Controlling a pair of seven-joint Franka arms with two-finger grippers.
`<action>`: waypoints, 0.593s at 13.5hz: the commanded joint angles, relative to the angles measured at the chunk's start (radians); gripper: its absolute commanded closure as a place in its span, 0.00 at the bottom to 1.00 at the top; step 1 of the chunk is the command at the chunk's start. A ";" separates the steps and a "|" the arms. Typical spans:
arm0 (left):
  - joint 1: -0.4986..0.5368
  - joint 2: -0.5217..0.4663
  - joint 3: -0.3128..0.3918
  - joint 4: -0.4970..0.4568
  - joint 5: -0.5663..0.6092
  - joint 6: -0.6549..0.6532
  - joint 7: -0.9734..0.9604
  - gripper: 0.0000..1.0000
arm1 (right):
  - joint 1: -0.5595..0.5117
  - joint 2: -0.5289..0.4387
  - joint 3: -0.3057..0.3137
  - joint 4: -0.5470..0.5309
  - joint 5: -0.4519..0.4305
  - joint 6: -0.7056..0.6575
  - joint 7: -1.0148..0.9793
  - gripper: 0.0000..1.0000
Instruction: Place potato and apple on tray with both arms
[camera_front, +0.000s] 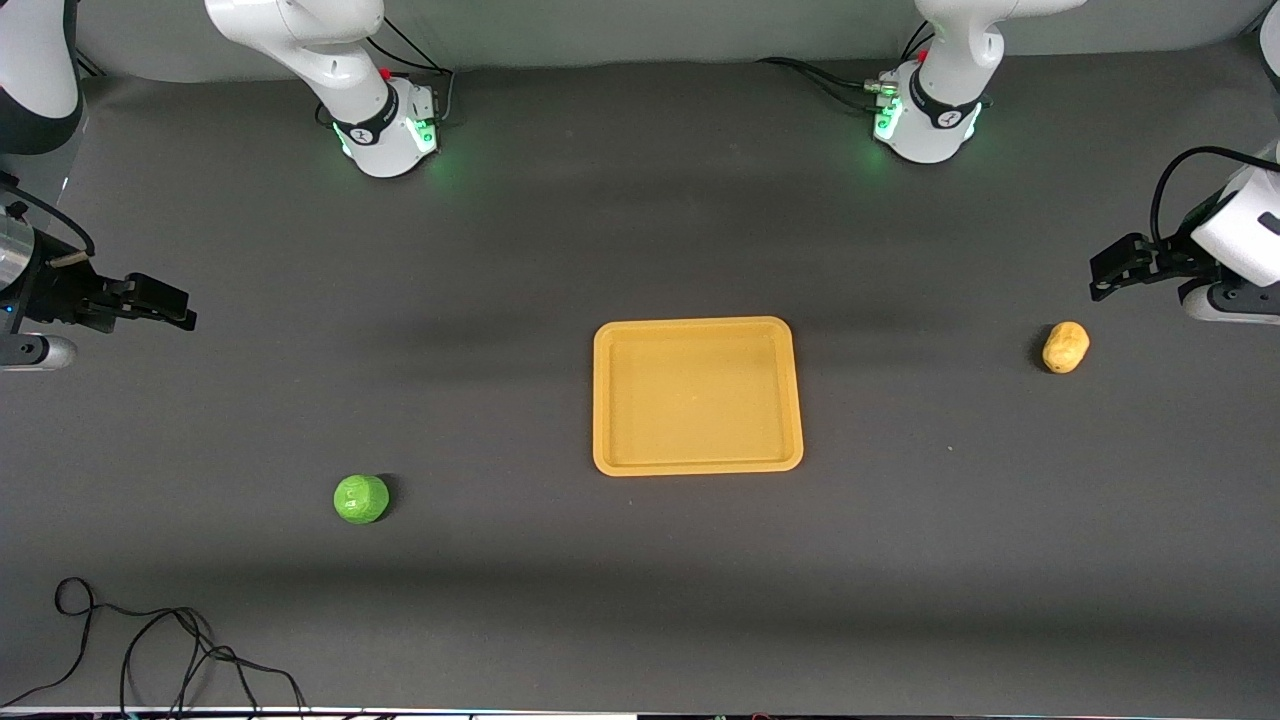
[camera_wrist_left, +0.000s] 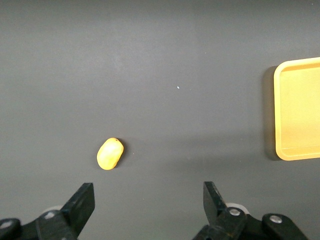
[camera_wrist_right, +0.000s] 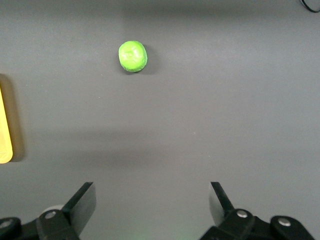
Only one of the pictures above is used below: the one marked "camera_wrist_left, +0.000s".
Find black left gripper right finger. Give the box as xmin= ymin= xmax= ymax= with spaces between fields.
xmin=192 ymin=181 xmax=310 ymax=240

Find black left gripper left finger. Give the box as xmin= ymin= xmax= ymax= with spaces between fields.
xmin=0 ymin=182 xmax=96 ymax=240

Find yellow plastic tray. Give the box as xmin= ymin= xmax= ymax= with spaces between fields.
xmin=273 ymin=56 xmax=320 ymax=161

